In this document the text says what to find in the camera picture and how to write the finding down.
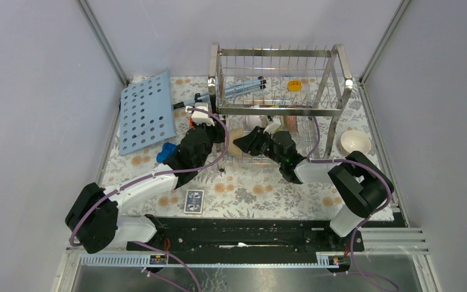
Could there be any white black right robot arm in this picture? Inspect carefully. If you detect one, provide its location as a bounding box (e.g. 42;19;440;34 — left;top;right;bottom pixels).
233;127;395;251

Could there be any blue playing card box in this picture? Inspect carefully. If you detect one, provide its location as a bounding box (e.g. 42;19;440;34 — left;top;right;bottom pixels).
184;190;204;214

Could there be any small orange yellow cup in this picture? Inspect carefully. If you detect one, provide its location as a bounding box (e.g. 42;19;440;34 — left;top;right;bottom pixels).
287;80;302;92

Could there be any light blue perforated panel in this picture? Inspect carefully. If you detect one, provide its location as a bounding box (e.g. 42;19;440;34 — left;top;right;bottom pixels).
118;71;176;155

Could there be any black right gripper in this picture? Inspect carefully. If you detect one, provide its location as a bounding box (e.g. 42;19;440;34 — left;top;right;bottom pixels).
232;126;284;166

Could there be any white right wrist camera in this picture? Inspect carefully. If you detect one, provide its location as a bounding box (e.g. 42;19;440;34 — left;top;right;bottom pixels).
264;116;282;135

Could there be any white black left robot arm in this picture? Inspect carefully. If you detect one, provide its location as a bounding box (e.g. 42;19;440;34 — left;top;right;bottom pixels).
65;120;229;254

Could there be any white ceramic bowl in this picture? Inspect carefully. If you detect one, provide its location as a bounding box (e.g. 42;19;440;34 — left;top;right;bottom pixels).
246;115;265;131

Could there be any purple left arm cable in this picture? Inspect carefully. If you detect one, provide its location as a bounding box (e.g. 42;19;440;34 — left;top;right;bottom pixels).
69;106;231;248

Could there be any floral patterned table mat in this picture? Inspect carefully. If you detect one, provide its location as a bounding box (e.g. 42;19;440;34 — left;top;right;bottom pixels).
98;76;372;220

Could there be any stainless steel dish rack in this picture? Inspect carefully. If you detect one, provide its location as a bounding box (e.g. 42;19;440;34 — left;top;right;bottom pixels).
208;43;354;159

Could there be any blue toy car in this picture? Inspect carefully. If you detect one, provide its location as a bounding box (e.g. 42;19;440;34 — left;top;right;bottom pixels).
156;142;177;164

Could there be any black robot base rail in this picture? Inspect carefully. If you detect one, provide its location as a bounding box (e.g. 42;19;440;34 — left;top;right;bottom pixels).
146;215;364;265

